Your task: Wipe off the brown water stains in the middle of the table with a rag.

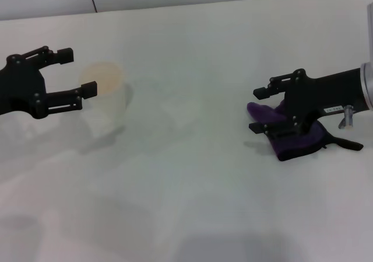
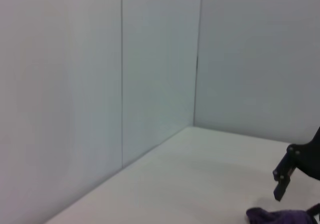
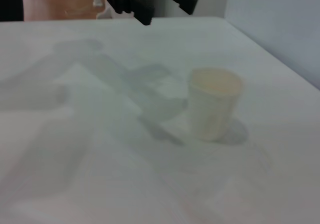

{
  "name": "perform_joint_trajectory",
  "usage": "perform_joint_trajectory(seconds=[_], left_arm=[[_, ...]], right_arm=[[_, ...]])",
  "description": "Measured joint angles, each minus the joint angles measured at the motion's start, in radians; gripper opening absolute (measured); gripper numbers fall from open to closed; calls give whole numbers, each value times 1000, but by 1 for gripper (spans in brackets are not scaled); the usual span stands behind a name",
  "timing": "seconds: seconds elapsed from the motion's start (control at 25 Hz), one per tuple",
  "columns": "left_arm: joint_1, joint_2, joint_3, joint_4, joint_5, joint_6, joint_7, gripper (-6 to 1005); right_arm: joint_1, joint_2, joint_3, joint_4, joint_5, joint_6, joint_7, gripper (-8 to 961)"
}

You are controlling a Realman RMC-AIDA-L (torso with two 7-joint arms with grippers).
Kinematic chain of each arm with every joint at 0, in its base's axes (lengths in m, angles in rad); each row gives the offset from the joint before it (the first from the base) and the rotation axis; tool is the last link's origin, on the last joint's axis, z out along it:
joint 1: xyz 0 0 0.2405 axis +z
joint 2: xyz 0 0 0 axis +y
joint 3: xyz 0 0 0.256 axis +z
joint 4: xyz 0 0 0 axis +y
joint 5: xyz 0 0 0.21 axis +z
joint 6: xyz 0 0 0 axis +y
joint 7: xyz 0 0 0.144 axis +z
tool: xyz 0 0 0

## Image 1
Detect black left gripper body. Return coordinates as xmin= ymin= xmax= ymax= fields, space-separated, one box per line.
xmin=0 ymin=54 xmax=49 ymax=120

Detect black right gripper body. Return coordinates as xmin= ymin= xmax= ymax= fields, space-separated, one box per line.
xmin=284 ymin=68 xmax=368 ymax=128

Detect white paper cup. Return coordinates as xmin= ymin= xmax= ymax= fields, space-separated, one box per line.
xmin=78 ymin=61 xmax=131 ymax=139

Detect purple rag with black loop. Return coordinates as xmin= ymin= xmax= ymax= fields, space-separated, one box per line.
xmin=247 ymin=98 xmax=364 ymax=162

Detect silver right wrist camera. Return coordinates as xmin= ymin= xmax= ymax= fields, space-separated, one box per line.
xmin=365 ymin=1 xmax=373 ymax=64

